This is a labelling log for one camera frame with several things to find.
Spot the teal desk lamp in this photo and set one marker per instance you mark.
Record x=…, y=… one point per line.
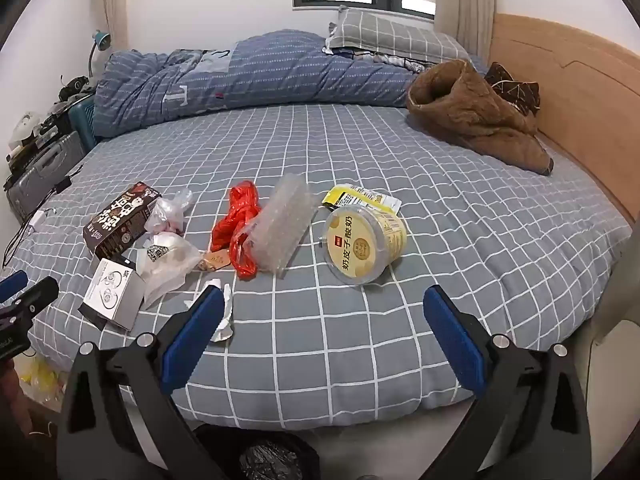
x=102, y=40

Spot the white furniture piece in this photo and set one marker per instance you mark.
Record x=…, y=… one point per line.
x=617, y=320

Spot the wooden headboard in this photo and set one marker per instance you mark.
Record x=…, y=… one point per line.
x=575, y=100

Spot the grey checked pillow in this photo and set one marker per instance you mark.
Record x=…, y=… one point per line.
x=395, y=35

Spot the blue striped duvet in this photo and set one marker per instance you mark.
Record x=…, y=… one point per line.
x=280, y=75

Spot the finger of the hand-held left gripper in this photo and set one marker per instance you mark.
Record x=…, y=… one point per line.
x=12, y=281
x=40, y=292

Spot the brown line-patterned cloth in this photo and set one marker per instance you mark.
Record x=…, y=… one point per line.
x=515, y=90

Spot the brown fleece garment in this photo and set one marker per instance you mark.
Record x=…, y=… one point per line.
x=475, y=110

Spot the yellow yogurt tub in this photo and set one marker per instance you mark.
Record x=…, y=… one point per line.
x=360, y=245

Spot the black trash bin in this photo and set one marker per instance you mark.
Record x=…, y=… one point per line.
x=265, y=455

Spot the white charger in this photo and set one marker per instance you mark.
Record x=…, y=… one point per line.
x=36, y=220

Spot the yellow plastic bag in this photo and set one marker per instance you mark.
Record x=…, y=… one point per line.
x=40, y=377

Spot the red plastic bag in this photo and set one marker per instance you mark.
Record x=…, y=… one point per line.
x=240, y=215

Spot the grey suitcase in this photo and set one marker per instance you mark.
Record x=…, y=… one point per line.
x=42, y=175

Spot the small white box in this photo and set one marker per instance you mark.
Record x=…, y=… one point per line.
x=112, y=292

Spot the crumpled clear plastic bag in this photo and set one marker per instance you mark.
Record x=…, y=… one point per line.
x=167, y=212

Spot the clear bubble wrap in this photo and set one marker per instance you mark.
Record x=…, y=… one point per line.
x=282, y=225

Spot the beige curtain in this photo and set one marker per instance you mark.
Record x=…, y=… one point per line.
x=112, y=0
x=467, y=0

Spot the black gadget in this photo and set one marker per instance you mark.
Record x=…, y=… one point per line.
x=75, y=87

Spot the crumpled white paper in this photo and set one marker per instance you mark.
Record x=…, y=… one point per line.
x=226, y=315

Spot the black power adapter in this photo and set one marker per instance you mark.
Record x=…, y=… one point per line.
x=62, y=185

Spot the brown cookie box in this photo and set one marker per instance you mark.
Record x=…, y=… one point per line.
x=117, y=222

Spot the person's left hand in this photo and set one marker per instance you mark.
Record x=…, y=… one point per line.
x=11, y=395

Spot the white round object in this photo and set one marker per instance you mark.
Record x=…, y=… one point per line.
x=25, y=127

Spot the translucent white plastic bag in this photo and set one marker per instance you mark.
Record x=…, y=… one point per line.
x=170, y=265

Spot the teal plastic stool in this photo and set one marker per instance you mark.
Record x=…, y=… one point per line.
x=82, y=120

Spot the brown paper tag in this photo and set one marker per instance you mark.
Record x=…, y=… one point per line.
x=216, y=261

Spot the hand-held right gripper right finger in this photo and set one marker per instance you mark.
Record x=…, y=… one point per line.
x=455, y=340

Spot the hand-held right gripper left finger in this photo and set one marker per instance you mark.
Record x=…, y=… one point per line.
x=195, y=330

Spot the yellow snack wrapper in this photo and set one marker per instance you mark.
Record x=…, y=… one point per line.
x=350, y=195

